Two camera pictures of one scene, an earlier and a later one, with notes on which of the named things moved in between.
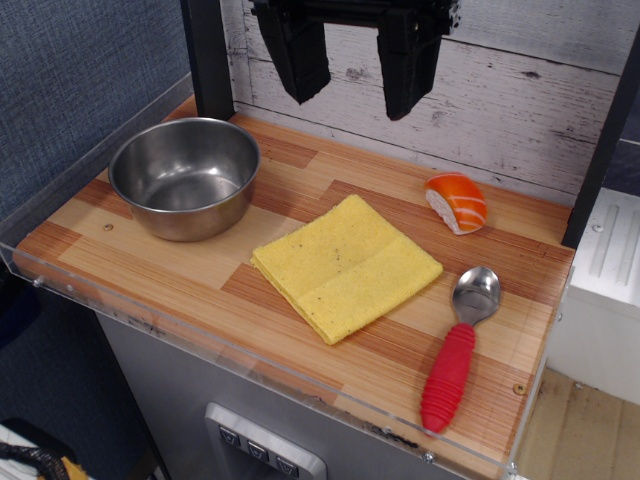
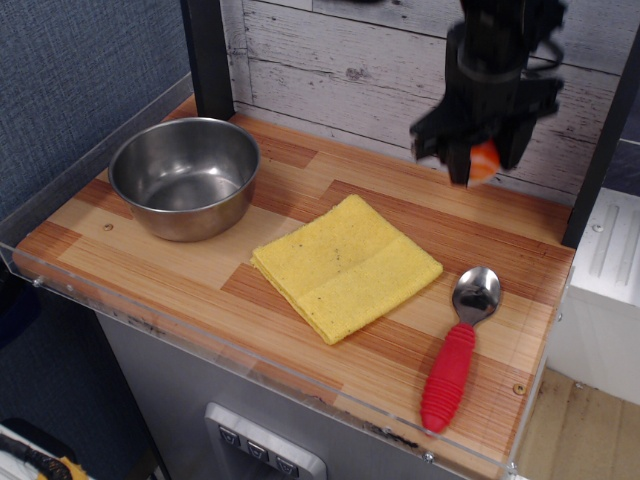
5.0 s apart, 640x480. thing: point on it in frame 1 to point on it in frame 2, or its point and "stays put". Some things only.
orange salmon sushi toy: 457,200 to 484,161
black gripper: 409,40 to 490,91
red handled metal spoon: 475,295 stays put
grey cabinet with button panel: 213,417 stays put
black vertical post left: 209,58 stays put
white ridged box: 597,341 stays put
